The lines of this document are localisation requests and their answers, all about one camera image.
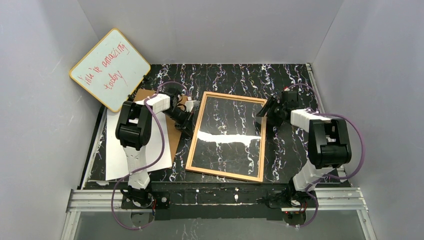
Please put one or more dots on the printed colour photo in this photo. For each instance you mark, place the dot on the printed colour photo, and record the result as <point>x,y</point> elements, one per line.
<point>116,160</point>

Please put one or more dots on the aluminium mounting rail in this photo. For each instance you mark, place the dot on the aluminium mounting rail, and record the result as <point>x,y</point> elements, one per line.
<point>339,198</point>

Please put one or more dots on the brown frame backing board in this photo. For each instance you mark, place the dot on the brown frame backing board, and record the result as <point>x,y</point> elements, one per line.
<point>174,135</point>

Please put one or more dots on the wooden picture frame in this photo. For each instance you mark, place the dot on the wooden picture frame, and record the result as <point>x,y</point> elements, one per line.
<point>195,139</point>

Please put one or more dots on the clear frame glass sheet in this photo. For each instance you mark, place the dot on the clear frame glass sheet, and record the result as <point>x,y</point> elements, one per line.
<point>228,136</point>

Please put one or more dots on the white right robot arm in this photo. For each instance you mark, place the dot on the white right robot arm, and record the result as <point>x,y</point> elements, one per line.
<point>328,144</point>

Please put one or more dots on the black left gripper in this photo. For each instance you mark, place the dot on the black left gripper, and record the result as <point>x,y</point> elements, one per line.
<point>187,122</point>

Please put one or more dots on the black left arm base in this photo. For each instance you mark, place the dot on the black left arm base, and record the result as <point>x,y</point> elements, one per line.
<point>144,199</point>

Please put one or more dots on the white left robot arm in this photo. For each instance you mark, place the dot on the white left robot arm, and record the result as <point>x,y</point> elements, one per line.
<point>134,129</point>

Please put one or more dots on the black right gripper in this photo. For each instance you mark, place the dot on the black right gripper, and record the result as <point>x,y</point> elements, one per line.
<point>271,110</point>

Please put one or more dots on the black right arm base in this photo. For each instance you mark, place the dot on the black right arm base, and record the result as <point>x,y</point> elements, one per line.
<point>299,200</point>

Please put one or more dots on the yellow-edged whiteboard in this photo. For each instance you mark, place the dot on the yellow-edged whiteboard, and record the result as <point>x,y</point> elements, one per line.
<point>111,70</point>

